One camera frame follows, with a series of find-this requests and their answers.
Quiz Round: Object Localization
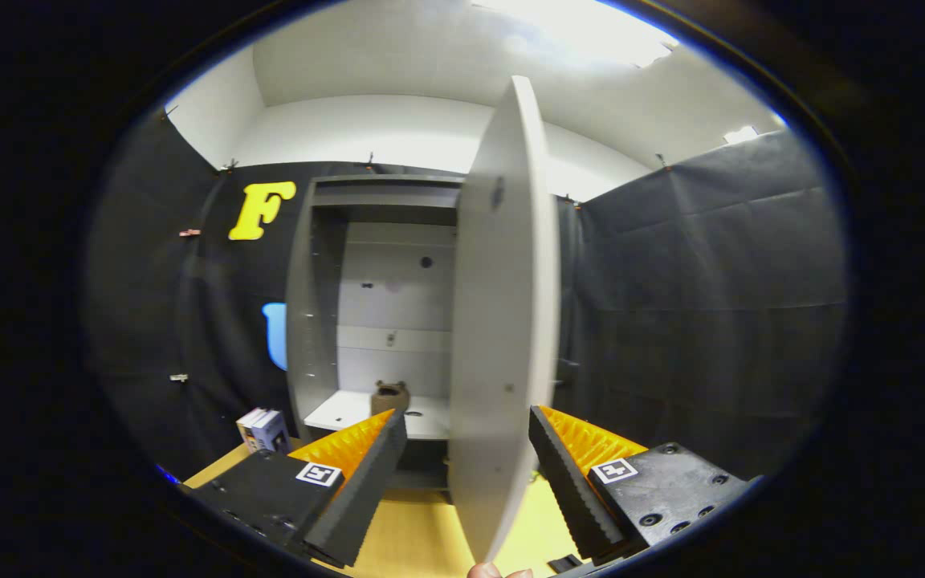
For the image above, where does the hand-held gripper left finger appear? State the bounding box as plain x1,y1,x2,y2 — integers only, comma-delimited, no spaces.
181,408,409,568

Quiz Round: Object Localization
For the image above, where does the white book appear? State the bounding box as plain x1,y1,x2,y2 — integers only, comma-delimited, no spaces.
236,407,271,450

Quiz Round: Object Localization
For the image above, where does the dark grey shoe cabinet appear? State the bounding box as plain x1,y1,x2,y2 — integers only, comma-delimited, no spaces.
284,174,572,492

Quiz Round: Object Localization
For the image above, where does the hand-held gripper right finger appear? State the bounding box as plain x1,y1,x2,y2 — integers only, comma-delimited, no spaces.
528,405,756,563

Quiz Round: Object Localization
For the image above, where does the brown fuzzy shoe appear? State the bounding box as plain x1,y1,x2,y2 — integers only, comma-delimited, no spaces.
371,380,411,417

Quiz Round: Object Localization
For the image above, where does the black backdrop cloth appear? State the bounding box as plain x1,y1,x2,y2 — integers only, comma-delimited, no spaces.
85,108,849,482

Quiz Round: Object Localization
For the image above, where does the blue book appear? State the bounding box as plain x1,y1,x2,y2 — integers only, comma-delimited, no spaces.
250,411,291,454

